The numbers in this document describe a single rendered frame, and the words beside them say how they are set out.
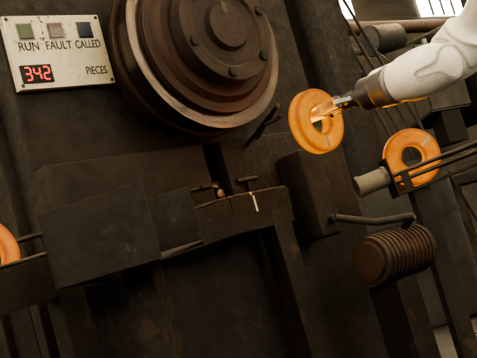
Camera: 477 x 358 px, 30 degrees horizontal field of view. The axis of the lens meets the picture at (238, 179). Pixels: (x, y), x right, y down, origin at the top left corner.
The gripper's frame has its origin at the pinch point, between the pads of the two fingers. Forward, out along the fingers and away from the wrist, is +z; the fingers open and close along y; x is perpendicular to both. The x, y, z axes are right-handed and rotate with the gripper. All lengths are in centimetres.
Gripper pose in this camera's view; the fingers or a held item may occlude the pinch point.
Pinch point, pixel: (314, 114)
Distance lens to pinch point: 214.7
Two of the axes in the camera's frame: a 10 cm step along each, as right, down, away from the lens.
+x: -2.4, -9.7, 0.7
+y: 7.5, -1.4, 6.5
